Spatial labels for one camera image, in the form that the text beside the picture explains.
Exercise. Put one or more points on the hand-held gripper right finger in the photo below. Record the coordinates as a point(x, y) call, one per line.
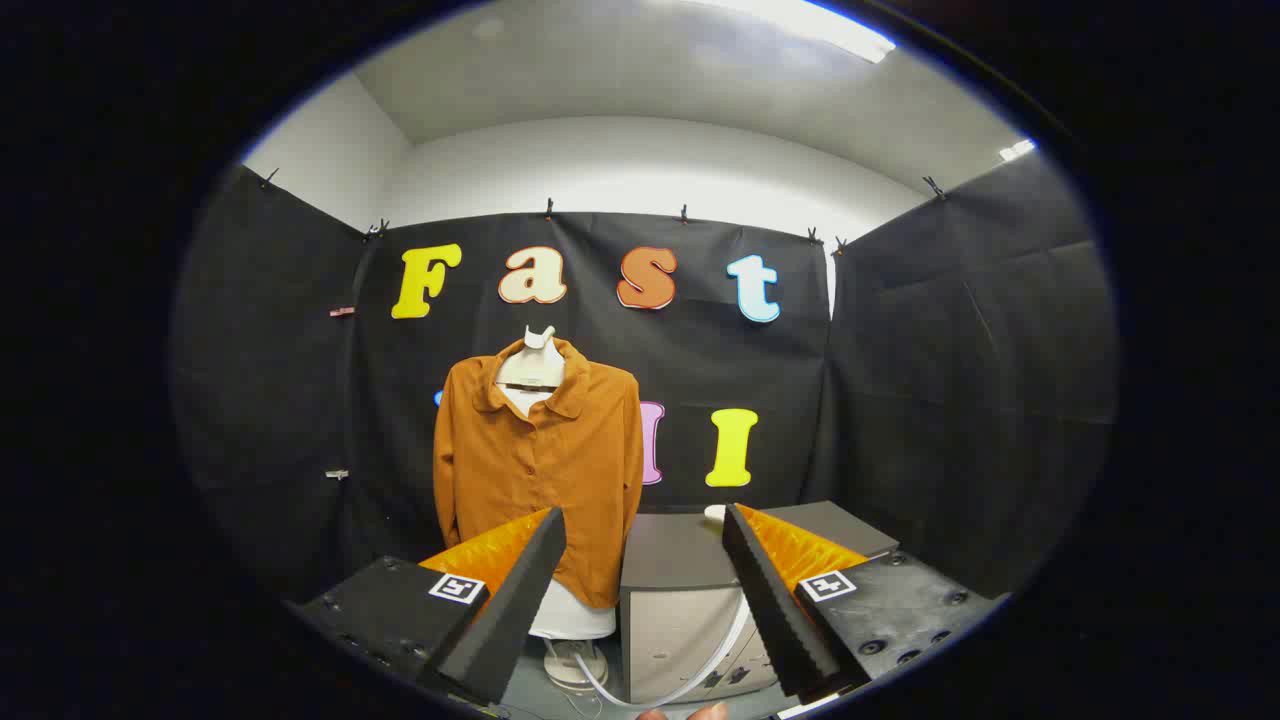
point(775, 610)

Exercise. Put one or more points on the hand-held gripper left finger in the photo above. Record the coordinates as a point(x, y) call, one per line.
point(510, 620)

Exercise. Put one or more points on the orange button-up shirt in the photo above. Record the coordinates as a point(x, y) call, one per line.
point(540, 480)

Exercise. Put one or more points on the white mannequin stand base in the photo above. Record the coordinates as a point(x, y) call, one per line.
point(575, 665)

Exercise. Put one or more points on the grey cabinet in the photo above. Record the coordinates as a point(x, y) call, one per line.
point(675, 600)

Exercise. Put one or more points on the black backdrop cloth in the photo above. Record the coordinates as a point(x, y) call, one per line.
point(900, 400)

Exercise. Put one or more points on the white mannequin torso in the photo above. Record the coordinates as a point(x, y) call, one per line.
point(532, 365)

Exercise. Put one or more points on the small ceiling light panel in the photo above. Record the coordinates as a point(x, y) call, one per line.
point(1017, 150)

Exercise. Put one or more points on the long ceiling light panel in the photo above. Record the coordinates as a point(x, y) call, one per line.
point(820, 25)

